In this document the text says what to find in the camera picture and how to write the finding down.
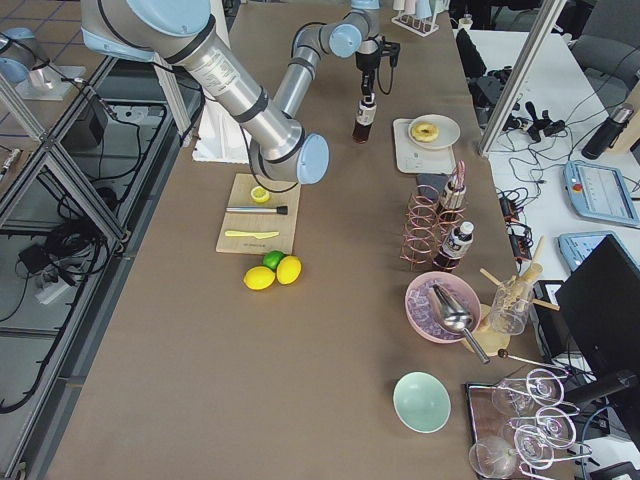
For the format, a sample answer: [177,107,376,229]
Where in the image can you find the pink bowl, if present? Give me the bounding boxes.
[405,271,481,344]

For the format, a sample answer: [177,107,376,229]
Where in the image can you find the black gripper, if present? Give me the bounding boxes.
[355,35,400,100]

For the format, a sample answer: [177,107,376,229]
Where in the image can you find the tea bottle far in rack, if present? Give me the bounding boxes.
[437,175,466,222]

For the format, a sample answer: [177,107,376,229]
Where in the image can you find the yellow plastic knife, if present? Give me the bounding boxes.
[224,230,280,240]

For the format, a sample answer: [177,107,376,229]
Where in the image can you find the steel ice scoop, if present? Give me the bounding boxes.
[428,284,490,364]

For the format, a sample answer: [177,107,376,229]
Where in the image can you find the yellow lemon lower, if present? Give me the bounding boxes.
[243,265,276,291]

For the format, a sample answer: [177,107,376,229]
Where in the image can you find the aluminium frame post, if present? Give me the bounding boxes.
[478,0,566,158]

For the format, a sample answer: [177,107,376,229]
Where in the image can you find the copper wire bottle rack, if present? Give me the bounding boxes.
[400,184,467,272]

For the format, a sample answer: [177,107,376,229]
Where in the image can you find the white round plate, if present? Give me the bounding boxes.
[408,114,461,150]

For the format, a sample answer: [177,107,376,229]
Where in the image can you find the black monitor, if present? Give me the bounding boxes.
[556,235,639,376]

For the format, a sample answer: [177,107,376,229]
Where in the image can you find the beige bunny tray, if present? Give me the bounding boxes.
[392,118,455,174]

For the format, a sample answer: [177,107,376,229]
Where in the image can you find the steel muddler black tip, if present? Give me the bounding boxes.
[225,205,289,215]

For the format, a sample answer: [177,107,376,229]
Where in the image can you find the oolong tea bottle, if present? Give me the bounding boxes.
[352,96,377,143]

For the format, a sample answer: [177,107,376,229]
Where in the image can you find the tea bottle near in rack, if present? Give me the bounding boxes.
[432,221,474,272]

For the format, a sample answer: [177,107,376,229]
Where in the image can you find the yellow lemon upper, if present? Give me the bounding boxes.
[276,255,302,285]

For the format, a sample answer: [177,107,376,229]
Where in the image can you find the half lemon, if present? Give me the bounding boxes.
[250,186,271,204]

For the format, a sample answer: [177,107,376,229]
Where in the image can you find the yellow lemon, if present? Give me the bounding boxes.
[276,255,302,285]
[243,265,276,291]

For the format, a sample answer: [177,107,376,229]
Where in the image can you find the white dish rack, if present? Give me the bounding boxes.
[391,0,449,37]

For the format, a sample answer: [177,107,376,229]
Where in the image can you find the bamboo cutting board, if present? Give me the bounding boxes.
[216,173,301,255]

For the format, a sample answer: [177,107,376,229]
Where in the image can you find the green lime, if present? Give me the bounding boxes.
[262,250,286,271]

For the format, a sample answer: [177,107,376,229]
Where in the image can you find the clear glass mug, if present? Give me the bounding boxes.
[488,279,533,336]

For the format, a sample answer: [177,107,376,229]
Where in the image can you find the striped paper straws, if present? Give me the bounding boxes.
[448,160,466,191]

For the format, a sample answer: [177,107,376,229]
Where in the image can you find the wooden cup stand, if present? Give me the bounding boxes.
[480,235,560,349]

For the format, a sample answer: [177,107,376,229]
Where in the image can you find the black thermos bottle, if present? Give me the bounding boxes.
[581,103,634,160]

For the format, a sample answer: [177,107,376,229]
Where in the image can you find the teach pendant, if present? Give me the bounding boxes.
[563,161,639,227]

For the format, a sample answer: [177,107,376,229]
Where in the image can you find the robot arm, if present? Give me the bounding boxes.
[275,1,400,127]
[81,1,329,184]

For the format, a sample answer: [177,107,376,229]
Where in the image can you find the wine glass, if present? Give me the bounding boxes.
[468,436,519,479]

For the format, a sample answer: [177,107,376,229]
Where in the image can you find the grey folded cloth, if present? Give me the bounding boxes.
[416,173,450,200]

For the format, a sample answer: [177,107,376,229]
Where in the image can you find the tea bottle in rack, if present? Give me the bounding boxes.
[437,175,466,222]
[432,221,474,272]

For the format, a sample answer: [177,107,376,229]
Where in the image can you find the mint green bowl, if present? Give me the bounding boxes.
[392,371,451,434]

